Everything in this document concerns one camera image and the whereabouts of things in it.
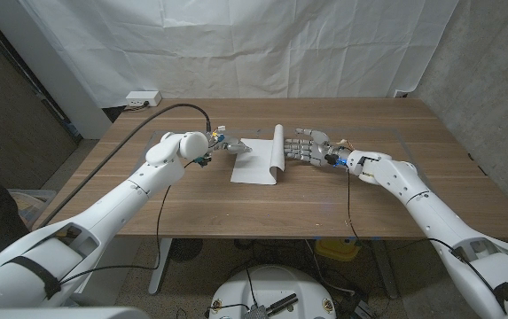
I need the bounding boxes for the black tool on base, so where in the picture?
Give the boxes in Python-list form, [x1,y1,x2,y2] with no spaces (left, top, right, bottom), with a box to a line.
[267,292,300,316]

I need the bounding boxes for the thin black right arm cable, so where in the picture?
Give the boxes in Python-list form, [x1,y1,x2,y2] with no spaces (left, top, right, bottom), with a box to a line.
[345,167,501,296]

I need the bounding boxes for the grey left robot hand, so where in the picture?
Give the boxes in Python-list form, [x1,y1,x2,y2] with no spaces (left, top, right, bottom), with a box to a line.
[208,130,254,156]

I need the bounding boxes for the clear plastic storage bin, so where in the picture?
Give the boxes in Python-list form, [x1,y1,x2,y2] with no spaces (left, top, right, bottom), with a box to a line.
[7,188,58,230]

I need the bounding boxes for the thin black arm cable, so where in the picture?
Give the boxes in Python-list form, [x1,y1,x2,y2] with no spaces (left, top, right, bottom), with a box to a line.
[345,167,501,296]
[56,159,195,287]

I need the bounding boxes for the small white canvas paper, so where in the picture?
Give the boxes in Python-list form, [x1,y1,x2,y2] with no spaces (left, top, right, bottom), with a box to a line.
[230,123,286,186]

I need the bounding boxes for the yellow object under table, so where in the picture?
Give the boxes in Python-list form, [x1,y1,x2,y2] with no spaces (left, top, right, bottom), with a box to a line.
[314,237,362,261]

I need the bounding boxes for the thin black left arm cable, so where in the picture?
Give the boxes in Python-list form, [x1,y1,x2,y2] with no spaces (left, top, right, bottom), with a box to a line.
[56,159,195,287]

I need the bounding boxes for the white table leg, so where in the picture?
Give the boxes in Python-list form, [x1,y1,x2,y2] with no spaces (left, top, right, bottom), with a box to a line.
[147,237,174,295]

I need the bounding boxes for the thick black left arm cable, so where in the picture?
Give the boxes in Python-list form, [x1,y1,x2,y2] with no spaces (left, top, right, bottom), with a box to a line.
[35,103,213,230]

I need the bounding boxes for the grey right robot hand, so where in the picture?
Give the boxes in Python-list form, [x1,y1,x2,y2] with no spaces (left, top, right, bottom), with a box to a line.
[283,128,350,168]

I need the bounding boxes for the white wrinkled backdrop sheet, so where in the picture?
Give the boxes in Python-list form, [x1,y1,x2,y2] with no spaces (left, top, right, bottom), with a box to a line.
[16,0,461,109]

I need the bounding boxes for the grey table leg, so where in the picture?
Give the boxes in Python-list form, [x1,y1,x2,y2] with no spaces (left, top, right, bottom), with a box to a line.
[371,238,400,299]

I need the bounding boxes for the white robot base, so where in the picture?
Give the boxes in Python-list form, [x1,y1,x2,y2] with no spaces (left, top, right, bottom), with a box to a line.
[207,264,338,319]

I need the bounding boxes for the black round floor fan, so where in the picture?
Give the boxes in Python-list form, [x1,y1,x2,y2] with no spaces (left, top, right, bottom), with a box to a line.
[168,237,204,262]

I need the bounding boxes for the white power strip box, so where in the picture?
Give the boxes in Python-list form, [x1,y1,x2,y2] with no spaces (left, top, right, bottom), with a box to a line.
[124,89,162,107]

